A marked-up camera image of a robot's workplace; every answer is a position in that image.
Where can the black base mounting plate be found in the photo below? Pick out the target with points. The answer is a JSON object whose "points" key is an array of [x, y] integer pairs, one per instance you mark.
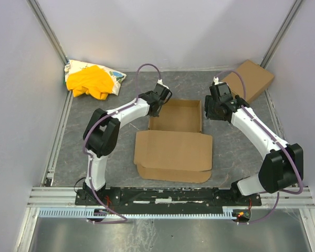
{"points": [[205, 200]]}

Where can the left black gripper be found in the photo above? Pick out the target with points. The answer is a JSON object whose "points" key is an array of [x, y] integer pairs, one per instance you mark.
{"points": [[157, 105]]}

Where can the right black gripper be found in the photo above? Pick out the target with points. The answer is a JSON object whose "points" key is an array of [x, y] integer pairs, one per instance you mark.
{"points": [[211, 113]]}

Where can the aluminium corner post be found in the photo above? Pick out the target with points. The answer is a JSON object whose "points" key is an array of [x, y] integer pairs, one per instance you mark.
{"points": [[288, 20], [42, 19]]}

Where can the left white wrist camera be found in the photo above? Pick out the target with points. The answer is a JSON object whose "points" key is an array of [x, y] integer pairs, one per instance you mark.
{"points": [[160, 81]]}

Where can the left aluminium corner post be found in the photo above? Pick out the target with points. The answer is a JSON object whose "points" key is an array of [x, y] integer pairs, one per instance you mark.
{"points": [[42, 19]]}

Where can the right aluminium corner post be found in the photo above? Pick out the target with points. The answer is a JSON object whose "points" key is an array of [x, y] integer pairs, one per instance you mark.
{"points": [[288, 20]]}

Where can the yellow cloth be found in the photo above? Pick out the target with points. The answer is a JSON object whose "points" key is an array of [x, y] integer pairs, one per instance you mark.
{"points": [[92, 81]]}

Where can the white patterned cloth bag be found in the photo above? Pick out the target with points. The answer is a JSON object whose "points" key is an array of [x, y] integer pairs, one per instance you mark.
{"points": [[75, 66]]}

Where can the closed brown cardboard box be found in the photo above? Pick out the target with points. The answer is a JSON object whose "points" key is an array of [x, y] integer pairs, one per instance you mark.
{"points": [[256, 80]]}

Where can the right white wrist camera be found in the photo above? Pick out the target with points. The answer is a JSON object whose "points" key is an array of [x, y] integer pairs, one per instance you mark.
{"points": [[216, 80]]}

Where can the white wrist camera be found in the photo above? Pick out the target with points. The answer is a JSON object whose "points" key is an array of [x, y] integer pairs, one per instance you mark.
{"points": [[216, 80], [160, 81]]}

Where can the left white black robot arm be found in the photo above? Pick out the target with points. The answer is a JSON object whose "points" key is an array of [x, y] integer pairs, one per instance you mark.
{"points": [[101, 134]]}

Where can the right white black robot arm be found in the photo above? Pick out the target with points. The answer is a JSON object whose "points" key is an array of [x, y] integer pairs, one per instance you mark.
{"points": [[282, 163]]}

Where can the aluminium frame rail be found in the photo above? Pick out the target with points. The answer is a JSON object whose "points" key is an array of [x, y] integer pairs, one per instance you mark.
{"points": [[65, 197]]}

